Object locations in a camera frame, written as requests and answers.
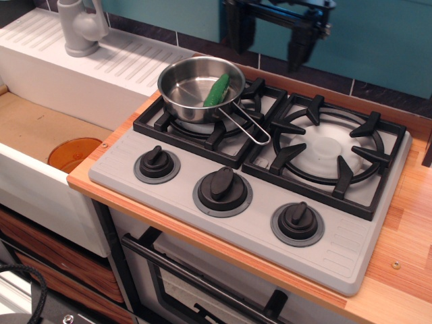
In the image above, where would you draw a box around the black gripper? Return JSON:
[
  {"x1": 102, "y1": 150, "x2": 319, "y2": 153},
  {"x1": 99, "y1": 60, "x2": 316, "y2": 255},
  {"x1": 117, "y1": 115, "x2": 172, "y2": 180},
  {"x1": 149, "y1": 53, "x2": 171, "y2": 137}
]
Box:
[{"x1": 223, "y1": 1, "x2": 336, "y2": 72}]

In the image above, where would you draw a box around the green toy pickle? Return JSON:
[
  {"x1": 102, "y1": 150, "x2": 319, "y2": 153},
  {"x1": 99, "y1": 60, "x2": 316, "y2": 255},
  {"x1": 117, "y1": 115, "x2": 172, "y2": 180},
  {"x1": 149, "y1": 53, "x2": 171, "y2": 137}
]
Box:
[{"x1": 203, "y1": 74, "x2": 230, "y2": 107}]

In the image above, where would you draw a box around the stainless steel pan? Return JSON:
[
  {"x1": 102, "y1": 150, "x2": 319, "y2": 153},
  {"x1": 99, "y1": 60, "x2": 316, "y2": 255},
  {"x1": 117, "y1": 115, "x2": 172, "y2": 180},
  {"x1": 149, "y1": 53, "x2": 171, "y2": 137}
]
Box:
[{"x1": 157, "y1": 56, "x2": 271, "y2": 146}]

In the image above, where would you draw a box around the black middle stove knob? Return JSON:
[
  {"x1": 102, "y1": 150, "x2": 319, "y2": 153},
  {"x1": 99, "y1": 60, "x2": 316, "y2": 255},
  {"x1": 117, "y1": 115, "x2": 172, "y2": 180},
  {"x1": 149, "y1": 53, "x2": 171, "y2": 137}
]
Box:
[{"x1": 192, "y1": 167, "x2": 253, "y2": 218}]

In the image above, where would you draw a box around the black stove knob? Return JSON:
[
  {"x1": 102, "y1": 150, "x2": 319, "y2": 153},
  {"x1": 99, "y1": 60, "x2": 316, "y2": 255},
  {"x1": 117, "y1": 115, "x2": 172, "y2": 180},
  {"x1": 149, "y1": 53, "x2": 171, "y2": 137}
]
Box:
[
  {"x1": 271, "y1": 202, "x2": 325, "y2": 248},
  {"x1": 192, "y1": 167, "x2": 253, "y2": 218},
  {"x1": 134, "y1": 145, "x2": 181, "y2": 185}
]

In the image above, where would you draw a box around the black left stove knob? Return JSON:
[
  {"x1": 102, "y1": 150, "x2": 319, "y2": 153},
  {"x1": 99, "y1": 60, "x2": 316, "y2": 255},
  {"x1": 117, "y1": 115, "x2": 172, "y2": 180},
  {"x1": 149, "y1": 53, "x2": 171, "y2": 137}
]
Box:
[{"x1": 134, "y1": 145, "x2": 181, "y2": 185}]

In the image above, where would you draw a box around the black right stove knob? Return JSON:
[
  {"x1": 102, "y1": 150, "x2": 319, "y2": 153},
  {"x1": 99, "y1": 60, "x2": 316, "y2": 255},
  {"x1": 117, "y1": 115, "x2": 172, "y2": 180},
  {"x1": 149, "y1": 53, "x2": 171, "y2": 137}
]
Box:
[{"x1": 271, "y1": 202, "x2": 325, "y2": 248}]

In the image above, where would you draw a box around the grey toy stove top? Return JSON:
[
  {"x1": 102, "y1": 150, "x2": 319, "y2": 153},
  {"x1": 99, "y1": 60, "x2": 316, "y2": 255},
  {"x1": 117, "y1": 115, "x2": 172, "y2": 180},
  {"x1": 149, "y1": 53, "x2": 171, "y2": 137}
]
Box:
[{"x1": 87, "y1": 62, "x2": 413, "y2": 298}]

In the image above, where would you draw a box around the black left burner grate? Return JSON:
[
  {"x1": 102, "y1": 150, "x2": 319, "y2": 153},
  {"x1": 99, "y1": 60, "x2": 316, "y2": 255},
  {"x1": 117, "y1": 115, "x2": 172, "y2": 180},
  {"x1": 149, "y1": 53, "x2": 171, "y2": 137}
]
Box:
[{"x1": 133, "y1": 78, "x2": 288, "y2": 169}]

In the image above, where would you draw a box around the grey toy faucet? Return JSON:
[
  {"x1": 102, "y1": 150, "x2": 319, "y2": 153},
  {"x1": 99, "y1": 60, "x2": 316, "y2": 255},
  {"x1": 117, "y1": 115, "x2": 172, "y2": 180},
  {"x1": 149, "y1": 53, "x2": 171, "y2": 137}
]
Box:
[{"x1": 57, "y1": 0, "x2": 109, "y2": 57}]

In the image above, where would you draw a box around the white toy sink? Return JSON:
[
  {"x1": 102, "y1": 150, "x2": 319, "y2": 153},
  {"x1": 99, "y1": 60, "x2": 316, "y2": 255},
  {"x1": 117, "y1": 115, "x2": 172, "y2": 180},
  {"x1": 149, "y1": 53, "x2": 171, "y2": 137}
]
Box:
[{"x1": 1, "y1": 8, "x2": 192, "y2": 257}]

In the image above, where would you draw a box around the orange plastic plate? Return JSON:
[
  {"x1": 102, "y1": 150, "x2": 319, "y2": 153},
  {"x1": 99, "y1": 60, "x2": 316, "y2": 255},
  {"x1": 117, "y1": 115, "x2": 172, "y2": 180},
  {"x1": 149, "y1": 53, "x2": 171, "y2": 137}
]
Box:
[{"x1": 48, "y1": 137, "x2": 102, "y2": 173}]

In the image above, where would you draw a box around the wooden drawer front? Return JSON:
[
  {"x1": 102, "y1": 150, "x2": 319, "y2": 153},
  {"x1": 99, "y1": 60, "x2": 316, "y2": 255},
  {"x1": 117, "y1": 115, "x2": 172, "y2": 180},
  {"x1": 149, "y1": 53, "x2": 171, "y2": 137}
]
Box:
[{"x1": 1, "y1": 206, "x2": 134, "y2": 323}]

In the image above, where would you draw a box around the black oven door handle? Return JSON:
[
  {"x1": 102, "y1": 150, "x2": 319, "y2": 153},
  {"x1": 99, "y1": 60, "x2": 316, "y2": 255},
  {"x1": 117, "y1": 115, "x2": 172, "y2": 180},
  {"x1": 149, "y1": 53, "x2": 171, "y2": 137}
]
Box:
[{"x1": 121, "y1": 227, "x2": 288, "y2": 323}]

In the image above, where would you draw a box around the black braided cable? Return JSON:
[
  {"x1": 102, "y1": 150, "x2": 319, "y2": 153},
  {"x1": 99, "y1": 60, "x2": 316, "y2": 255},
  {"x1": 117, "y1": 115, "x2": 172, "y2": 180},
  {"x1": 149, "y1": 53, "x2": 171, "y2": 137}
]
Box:
[{"x1": 0, "y1": 263, "x2": 48, "y2": 324}]

